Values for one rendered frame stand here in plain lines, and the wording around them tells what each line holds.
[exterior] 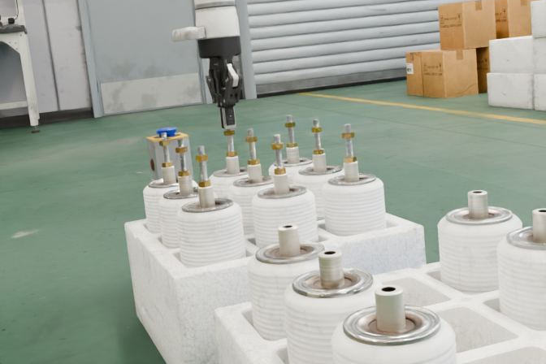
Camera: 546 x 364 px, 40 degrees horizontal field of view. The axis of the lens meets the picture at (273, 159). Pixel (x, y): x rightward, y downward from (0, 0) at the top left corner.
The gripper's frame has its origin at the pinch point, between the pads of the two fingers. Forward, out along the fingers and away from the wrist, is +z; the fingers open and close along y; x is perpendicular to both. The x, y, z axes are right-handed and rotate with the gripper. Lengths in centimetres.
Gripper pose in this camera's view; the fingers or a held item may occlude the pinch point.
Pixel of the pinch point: (227, 117)
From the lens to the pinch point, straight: 132.5
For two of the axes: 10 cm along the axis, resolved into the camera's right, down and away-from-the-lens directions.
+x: -9.1, 1.5, -3.9
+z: 1.0, 9.8, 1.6
